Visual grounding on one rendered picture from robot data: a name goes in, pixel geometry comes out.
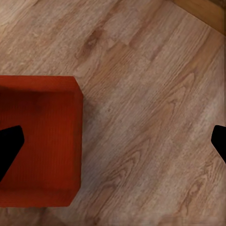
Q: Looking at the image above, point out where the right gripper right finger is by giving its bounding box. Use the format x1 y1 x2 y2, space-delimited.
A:
211 125 226 163

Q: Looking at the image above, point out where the storage box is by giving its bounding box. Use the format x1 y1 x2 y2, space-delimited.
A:
0 75 83 208

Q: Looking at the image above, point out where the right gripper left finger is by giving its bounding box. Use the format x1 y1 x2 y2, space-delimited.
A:
0 125 24 182

